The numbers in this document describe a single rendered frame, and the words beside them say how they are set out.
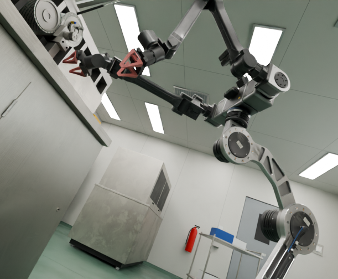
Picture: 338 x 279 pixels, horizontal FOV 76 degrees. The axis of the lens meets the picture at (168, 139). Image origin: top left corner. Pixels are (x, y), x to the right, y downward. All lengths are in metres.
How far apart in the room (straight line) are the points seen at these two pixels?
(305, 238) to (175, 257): 3.99
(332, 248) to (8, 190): 5.61
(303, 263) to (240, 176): 2.02
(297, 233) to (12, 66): 1.33
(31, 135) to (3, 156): 0.10
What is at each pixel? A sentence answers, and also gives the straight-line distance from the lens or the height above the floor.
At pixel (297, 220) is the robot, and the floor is 0.91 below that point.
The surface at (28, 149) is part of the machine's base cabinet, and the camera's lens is 0.81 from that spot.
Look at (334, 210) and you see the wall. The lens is 6.03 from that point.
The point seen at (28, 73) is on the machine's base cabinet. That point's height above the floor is 0.83.
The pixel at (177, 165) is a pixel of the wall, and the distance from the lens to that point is 5.48.
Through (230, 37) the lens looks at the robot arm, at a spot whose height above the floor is 1.51.
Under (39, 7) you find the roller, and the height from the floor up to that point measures 1.16.
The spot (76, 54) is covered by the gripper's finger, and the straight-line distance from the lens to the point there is 1.11.
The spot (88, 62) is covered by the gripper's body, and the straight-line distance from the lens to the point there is 1.10.
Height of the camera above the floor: 0.58
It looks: 23 degrees up
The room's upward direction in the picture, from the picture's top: 24 degrees clockwise
